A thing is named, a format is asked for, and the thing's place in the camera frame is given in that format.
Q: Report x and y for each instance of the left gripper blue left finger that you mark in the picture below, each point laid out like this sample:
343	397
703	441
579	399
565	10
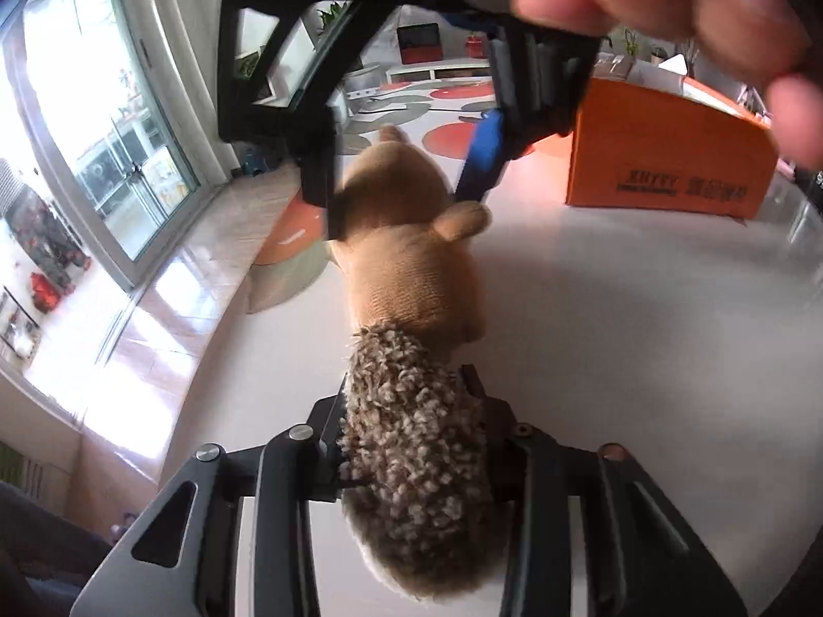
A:
326	419

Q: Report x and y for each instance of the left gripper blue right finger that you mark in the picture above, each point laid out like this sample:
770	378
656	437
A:
507	453

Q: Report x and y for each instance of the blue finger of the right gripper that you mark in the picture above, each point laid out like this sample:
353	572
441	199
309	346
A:
486	158

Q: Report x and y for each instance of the brown squirrel plush toy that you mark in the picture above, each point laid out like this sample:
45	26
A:
417	497

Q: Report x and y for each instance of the person's right hand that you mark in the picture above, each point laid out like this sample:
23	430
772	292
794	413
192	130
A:
760	42

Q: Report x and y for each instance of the white tv cabinet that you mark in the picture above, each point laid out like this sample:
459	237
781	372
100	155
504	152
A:
439	70

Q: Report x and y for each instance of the white round side table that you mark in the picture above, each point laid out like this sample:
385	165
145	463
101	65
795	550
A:
363	82

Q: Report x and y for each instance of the red teapot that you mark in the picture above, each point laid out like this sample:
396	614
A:
476	46

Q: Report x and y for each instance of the dark red box on cabinet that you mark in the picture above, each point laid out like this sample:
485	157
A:
420	43

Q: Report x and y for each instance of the glass balcony door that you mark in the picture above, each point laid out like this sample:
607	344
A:
120	122

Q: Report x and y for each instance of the orange cardboard box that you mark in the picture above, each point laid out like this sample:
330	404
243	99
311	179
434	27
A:
647	138

